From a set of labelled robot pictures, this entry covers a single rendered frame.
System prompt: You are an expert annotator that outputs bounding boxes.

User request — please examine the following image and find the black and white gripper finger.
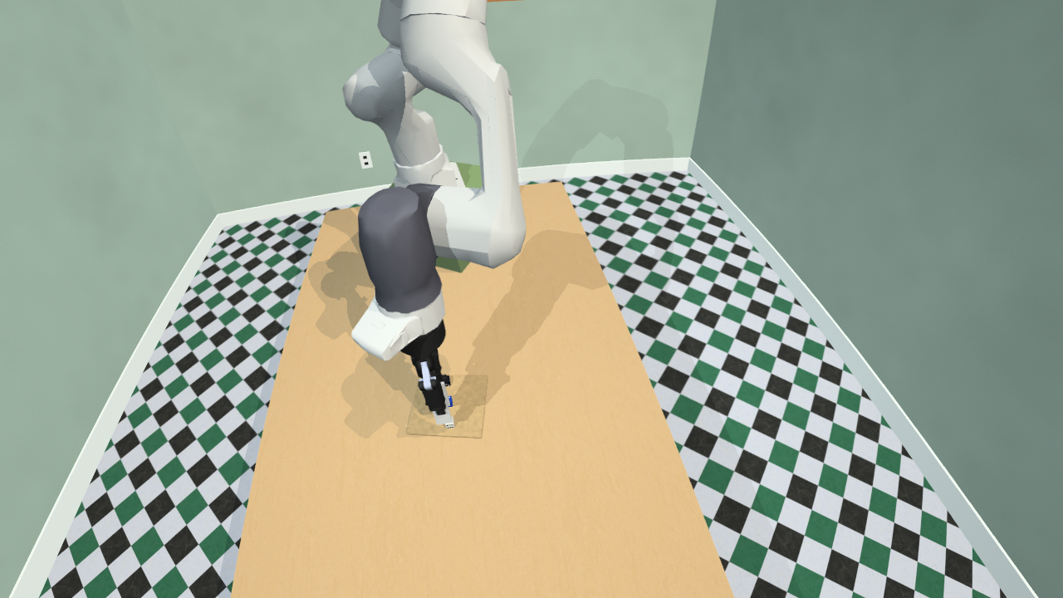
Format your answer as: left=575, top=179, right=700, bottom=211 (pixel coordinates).
left=411, top=351, right=453, bottom=425
left=438, top=359, right=450, bottom=406

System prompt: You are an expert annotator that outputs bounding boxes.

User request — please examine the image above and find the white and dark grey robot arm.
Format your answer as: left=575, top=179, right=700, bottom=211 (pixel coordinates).
left=342, top=0, right=526, bottom=361

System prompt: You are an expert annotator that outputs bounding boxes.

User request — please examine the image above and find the tan square mat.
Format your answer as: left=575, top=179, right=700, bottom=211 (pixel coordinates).
left=407, top=375, right=488, bottom=439

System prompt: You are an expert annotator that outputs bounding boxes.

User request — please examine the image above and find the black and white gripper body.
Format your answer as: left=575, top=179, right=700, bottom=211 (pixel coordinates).
left=402, top=320, right=446, bottom=371

